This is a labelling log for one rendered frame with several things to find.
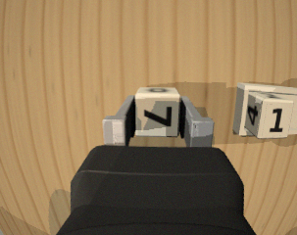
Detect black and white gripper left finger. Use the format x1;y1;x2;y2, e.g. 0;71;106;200
103;95;136;146

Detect white cube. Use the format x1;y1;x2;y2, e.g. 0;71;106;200
135;87;181;137
244;92;294;139

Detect cream rectangular tray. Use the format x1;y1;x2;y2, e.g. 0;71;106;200
232;82;297;135

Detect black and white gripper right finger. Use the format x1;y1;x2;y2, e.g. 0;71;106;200
179;96;215;147

